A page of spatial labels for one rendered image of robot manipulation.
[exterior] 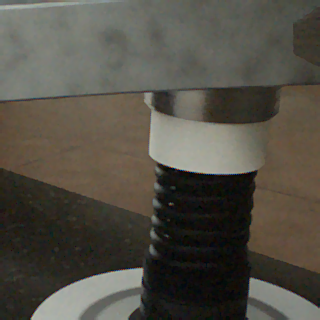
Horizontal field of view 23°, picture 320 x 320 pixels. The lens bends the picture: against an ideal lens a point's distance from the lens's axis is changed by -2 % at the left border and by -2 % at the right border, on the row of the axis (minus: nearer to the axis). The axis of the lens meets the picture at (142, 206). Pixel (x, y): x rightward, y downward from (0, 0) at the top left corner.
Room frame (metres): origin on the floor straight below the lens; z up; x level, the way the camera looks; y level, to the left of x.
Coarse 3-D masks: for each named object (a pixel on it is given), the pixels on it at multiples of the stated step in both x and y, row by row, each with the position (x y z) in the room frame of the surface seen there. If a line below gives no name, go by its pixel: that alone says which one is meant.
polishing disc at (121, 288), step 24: (72, 288) 0.52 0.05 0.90; (96, 288) 0.52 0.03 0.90; (120, 288) 0.52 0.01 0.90; (264, 288) 0.54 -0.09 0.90; (48, 312) 0.48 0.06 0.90; (72, 312) 0.48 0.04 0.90; (96, 312) 0.48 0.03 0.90; (120, 312) 0.49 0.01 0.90; (264, 312) 0.50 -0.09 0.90; (288, 312) 0.50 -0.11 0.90; (312, 312) 0.50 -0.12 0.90
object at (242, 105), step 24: (144, 96) 0.46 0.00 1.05; (168, 96) 0.43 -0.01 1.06; (192, 96) 0.42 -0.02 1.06; (216, 96) 0.42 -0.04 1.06; (240, 96) 0.42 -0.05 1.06; (264, 96) 0.43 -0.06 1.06; (192, 120) 0.43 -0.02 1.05; (216, 120) 0.42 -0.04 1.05; (240, 120) 0.42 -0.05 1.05; (264, 120) 0.44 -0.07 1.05
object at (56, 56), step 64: (0, 0) 0.52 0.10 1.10; (64, 0) 0.52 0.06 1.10; (128, 0) 0.41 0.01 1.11; (192, 0) 0.40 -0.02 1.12; (256, 0) 0.40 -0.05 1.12; (0, 64) 0.41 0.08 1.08; (64, 64) 0.41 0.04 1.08; (128, 64) 0.40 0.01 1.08; (192, 64) 0.40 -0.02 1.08; (256, 64) 0.40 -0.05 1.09
